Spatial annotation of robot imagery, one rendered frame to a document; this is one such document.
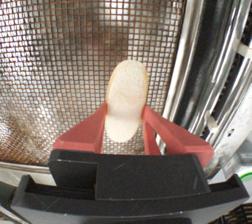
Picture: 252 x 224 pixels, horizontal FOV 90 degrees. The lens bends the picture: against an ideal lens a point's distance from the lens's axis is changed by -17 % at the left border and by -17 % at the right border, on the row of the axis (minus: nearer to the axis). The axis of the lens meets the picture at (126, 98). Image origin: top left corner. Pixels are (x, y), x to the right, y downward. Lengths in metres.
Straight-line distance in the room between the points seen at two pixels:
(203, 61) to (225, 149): 0.20
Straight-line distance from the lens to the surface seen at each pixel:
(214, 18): 0.26
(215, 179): 0.59
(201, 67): 0.27
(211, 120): 0.30
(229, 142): 0.35
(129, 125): 0.15
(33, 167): 0.36
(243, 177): 0.41
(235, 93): 0.29
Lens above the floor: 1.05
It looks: 56 degrees down
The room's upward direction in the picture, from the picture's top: 169 degrees counter-clockwise
